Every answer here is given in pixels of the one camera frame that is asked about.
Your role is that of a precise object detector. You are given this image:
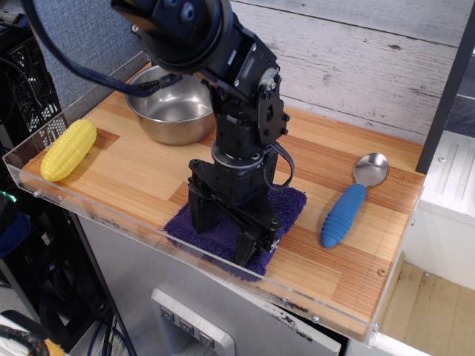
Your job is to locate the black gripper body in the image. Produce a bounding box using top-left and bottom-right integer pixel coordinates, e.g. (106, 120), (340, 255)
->
(189, 159), (282, 234)

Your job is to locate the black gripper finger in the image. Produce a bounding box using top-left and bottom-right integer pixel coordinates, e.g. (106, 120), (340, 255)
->
(234, 228), (281, 266)
(189, 192), (219, 234)

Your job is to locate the purple towel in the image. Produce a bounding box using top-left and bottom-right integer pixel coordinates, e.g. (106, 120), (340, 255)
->
(165, 188), (307, 281)

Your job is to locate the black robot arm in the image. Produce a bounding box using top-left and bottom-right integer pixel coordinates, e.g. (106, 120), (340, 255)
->
(111, 1), (289, 266)

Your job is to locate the clear acrylic table guard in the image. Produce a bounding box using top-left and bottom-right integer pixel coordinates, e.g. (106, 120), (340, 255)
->
(1, 62), (425, 349)

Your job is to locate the stainless steel toy fridge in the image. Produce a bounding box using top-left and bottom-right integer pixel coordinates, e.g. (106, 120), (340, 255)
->
(79, 217), (344, 355)

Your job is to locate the stainless steel bowl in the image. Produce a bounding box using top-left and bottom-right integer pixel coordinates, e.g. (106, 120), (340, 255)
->
(125, 76), (216, 145)

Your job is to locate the yellow toy corn cob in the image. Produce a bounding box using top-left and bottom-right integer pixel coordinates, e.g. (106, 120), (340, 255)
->
(40, 119), (97, 182)

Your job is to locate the white toy sink counter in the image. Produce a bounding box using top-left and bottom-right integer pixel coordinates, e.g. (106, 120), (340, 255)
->
(402, 131), (474, 289)

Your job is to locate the yellow object bottom left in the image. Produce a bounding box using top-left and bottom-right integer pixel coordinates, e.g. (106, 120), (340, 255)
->
(45, 339), (68, 356)

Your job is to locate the black plastic crate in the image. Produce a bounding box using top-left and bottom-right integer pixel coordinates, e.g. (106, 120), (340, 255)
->
(1, 36), (61, 135)

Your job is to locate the blue handled metal spoon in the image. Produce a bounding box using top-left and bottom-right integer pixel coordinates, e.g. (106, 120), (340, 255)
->
(321, 153), (388, 248)

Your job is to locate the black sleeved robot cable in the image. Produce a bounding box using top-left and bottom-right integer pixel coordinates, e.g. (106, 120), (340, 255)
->
(22, 0), (185, 98)

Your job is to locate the dark vertical post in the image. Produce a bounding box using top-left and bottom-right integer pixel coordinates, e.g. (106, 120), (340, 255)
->
(416, 1), (474, 174)

